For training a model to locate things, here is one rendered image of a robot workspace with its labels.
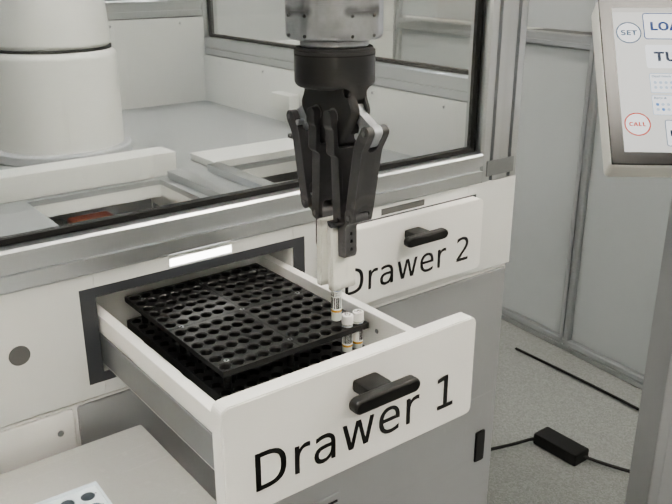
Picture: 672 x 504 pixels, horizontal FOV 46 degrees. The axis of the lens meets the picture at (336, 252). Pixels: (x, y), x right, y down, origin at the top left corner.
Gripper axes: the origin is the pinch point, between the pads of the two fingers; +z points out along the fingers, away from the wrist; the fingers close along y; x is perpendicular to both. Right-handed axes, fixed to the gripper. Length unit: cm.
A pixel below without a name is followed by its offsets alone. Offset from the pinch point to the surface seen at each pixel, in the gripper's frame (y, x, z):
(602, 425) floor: -52, 136, 98
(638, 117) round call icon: -11, 69, -4
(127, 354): -12.4, -17.8, 10.8
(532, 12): -115, 170, -12
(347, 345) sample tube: 0.3, 1.2, 10.6
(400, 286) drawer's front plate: -17.3, 24.6, 15.5
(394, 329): 2.0, 6.2, 9.6
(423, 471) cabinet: -19, 33, 51
